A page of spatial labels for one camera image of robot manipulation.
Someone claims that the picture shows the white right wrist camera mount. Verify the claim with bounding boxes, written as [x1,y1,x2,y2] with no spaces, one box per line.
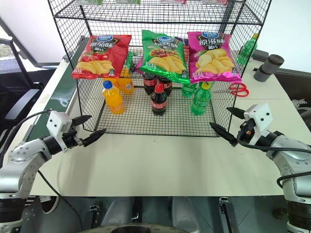
[243,103,273,146]

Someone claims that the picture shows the pink white package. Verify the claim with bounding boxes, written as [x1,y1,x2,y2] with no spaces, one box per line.
[201,0,229,6]

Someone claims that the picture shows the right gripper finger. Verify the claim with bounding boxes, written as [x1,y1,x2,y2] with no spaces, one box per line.
[226,107,246,120]
[209,121,239,148]

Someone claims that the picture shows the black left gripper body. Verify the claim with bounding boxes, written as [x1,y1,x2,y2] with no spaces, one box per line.
[62,128,85,150]

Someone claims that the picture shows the black office chair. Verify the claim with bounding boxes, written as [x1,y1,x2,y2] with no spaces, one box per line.
[0,37,45,139]

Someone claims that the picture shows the green potato chips bag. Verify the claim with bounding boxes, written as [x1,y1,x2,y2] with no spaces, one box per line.
[139,29,191,85]

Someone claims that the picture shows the magenta potato chips bag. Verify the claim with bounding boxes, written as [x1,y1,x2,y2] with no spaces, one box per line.
[187,31,242,84]

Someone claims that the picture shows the green soda bottle yellow cap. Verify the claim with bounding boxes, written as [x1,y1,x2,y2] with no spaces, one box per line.
[236,33,260,66]
[190,81,215,116]

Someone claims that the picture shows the thin black floor cable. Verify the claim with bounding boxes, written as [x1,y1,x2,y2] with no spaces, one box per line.
[37,169,84,233]

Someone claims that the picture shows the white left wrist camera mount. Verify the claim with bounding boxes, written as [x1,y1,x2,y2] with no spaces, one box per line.
[46,111,73,153]

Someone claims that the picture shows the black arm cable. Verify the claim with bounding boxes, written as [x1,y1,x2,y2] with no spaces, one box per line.
[0,109,53,168]
[236,132,311,189]

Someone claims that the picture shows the red potato chips bag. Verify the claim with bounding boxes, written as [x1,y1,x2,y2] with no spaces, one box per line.
[71,34,132,80]

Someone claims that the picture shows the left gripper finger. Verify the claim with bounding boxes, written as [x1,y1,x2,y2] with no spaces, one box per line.
[82,128,107,148]
[71,115,93,127]

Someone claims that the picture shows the red handled scissors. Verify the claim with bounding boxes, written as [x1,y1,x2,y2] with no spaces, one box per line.
[213,83,250,98]

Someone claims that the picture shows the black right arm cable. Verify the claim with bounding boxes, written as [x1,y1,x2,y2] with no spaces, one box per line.
[236,132,311,189]

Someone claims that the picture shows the orange soda bottle blue cap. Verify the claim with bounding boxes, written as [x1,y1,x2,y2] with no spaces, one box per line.
[102,80,125,115]

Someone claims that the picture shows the black wire mesh rack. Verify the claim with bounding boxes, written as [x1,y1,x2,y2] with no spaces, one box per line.
[47,0,272,138]

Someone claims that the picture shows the green conveyor belt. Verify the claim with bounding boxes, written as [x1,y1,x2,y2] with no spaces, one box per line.
[4,35,91,156]

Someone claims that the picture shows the grey cylinder roll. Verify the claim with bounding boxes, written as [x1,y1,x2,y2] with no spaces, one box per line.
[253,54,285,82]

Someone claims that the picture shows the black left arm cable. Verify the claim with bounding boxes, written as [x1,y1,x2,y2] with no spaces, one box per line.
[0,109,53,168]

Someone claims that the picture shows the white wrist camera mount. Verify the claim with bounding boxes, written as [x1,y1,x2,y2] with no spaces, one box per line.
[243,103,273,146]
[46,111,73,153]

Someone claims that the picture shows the cola bottle red cap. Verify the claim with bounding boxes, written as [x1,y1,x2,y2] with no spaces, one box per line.
[150,82,168,116]

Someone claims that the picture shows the black table leg bracket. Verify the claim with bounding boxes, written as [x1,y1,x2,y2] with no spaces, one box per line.
[218,197,242,233]
[86,200,103,229]

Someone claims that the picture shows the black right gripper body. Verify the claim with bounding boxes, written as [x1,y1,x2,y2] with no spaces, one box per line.
[237,119,256,144]

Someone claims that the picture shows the grey metal box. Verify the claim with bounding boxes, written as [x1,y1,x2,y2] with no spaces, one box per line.
[251,49,270,63]

